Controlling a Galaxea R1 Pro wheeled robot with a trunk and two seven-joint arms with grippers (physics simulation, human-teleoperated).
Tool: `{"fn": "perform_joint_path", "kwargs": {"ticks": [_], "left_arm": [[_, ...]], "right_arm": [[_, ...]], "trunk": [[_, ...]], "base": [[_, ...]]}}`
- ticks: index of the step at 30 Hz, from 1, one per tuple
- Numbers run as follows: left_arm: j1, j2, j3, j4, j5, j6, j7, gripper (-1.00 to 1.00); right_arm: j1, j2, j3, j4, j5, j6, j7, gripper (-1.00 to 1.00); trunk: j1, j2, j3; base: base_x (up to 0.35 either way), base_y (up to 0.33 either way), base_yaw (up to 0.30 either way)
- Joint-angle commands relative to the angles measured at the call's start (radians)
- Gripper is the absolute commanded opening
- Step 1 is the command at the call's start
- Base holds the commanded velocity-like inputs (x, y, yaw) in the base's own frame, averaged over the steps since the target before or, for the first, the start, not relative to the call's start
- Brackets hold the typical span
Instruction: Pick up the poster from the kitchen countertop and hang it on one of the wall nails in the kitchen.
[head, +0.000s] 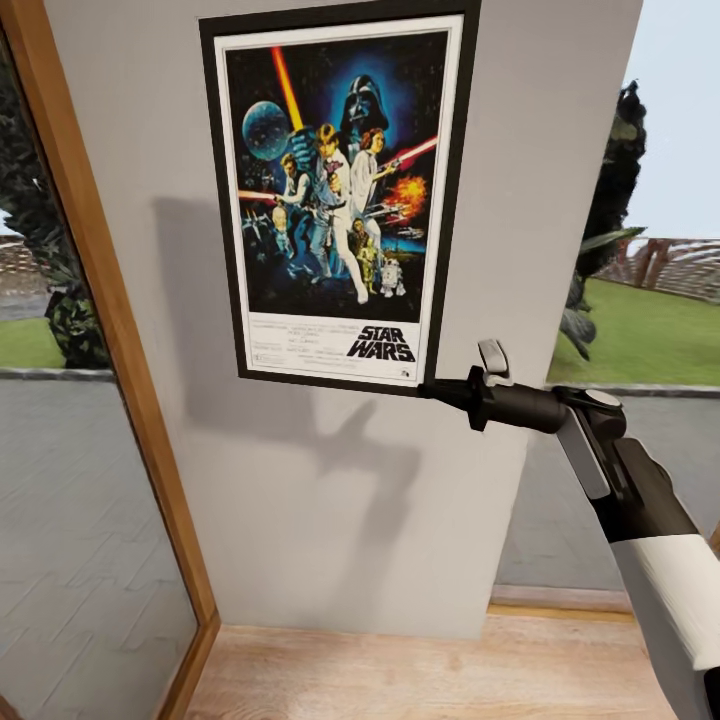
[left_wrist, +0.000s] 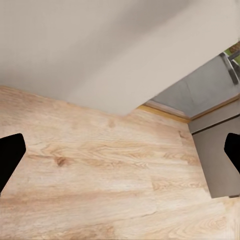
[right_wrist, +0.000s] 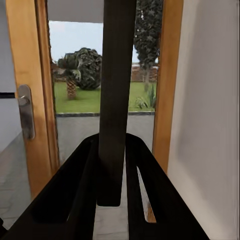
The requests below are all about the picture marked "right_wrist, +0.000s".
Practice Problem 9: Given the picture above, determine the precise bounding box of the poster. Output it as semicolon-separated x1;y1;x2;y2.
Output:
96;0;137;207

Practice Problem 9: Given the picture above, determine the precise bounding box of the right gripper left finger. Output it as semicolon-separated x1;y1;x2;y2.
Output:
1;133;99;240

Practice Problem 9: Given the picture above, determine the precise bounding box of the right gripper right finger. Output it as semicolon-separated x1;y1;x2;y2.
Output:
125;133;210;240

